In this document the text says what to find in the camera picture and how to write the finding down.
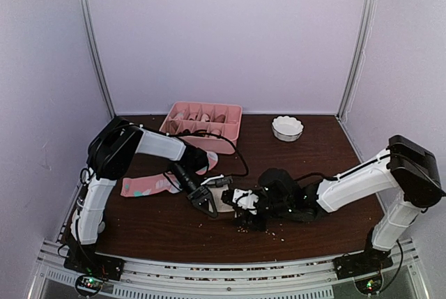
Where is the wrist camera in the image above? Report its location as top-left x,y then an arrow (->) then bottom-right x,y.
232,189 -> 259,215
201,174 -> 233,188

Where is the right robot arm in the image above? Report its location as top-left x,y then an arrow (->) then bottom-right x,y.
222,135 -> 445,273

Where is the white scalloped bowl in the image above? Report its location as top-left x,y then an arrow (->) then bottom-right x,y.
271,116 -> 304,142

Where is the pink divided organizer box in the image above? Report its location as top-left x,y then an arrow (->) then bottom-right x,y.
160,102 -> 243,155

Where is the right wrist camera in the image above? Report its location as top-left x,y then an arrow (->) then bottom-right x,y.
232,189 -> 259,215

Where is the aluminium corner post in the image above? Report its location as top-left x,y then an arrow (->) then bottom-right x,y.
79,0 -> 116,118
337,0 -> 376,122

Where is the pink patterned sock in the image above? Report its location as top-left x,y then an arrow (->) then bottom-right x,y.
120,151 -> 219,198

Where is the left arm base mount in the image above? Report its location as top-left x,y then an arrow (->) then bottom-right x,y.
63,250 -> 124,281

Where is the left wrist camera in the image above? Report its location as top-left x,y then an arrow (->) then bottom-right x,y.
201,174 -> 233,188

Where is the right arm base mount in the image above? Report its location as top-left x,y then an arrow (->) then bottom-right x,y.
332,250 -> 393,279

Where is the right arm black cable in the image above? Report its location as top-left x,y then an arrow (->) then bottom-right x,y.
295,172 -> 341,183

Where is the aluminium front rail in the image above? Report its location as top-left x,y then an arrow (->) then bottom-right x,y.
27,239 -> 429,299

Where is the right aluminium corner post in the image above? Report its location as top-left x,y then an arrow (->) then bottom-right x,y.
337,0 -> 376,122

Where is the beige sock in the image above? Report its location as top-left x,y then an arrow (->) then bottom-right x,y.
208,183 -> 241,213

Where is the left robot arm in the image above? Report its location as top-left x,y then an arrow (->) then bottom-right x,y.
67,116 -> 224,274

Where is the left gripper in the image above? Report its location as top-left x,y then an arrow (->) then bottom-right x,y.
170,163 -> 217,220

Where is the left aluminium corner post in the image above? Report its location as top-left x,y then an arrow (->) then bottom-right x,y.
79,0 -> 116,118

